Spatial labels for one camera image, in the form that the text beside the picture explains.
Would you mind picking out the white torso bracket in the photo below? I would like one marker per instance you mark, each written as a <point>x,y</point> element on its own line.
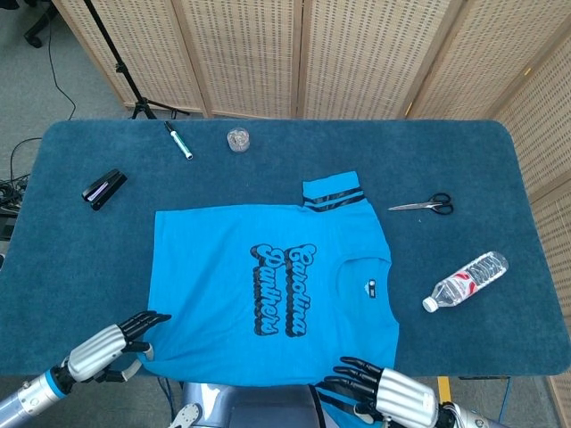
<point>185,415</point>

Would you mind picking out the black office chair base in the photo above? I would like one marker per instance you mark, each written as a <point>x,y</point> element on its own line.
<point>38,29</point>

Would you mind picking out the clear round clip container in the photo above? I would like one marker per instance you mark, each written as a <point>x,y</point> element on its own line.
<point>238,140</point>

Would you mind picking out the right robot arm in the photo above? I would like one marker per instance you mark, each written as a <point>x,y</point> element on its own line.
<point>468,420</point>

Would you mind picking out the blue printed T-shirt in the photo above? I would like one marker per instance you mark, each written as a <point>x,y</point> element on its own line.
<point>214,290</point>

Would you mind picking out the wicker folding screen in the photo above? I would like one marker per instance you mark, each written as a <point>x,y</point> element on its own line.
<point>245,53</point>

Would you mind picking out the black stapler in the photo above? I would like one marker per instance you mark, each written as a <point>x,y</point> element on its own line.
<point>106,189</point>

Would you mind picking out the blue grey robot torso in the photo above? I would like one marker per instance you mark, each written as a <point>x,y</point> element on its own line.
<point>267,405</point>

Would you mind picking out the yellow floor tape strip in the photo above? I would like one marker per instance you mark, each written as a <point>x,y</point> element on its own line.
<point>444,388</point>

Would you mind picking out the black tripod stand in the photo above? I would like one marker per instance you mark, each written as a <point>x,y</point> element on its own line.
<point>118,68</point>

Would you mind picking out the clear plastic water bottle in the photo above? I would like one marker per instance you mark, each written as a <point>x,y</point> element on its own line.
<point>464,281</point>

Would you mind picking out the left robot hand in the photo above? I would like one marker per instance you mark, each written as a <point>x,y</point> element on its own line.
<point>98,352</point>

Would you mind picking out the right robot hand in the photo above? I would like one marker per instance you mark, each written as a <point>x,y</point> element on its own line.
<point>408,397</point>

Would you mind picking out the dark blue table mat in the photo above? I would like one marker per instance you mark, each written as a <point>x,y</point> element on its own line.
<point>89,267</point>

